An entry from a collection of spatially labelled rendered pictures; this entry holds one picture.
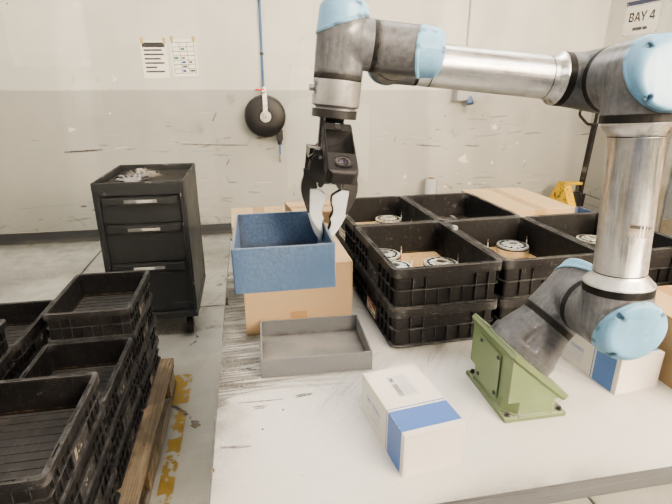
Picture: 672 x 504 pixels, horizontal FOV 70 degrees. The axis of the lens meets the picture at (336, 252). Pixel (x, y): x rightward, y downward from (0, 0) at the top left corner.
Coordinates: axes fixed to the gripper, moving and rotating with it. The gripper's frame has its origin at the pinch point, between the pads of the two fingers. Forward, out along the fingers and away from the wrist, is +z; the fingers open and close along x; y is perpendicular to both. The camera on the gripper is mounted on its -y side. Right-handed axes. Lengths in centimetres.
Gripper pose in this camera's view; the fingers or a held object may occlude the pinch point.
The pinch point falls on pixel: (325, 234)
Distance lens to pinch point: 79.3
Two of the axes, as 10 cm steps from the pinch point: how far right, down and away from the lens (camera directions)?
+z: -1.0, 9.5, 3.1
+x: -9.8, -0.4, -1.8
